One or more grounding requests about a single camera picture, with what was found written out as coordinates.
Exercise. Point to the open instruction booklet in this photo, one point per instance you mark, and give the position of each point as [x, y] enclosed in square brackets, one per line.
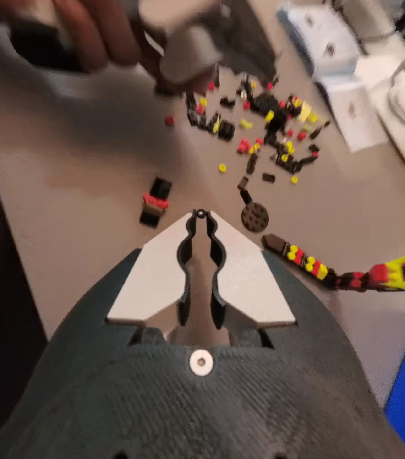
[331, 53]

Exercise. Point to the pile of loose lego pieces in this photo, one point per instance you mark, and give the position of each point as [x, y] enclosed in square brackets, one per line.
[226, 129]

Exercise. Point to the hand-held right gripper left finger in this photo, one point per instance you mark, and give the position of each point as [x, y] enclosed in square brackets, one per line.
[152, 283]

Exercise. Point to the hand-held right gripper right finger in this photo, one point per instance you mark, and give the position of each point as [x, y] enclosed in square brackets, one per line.
[249, 283]

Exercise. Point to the small black red lego assembly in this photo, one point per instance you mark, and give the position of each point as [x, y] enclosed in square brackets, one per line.
[156, 200]

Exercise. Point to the person's left hand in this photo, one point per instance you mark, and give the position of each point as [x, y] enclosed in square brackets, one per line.
[95, 32]

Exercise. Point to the black round lego plate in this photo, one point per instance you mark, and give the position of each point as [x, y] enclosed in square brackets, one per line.
[255, 217]

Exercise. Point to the white flat stand base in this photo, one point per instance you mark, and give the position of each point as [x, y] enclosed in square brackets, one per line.
[403, 107]

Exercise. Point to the long lego snake model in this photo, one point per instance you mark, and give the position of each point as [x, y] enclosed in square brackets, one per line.
[297, 256]

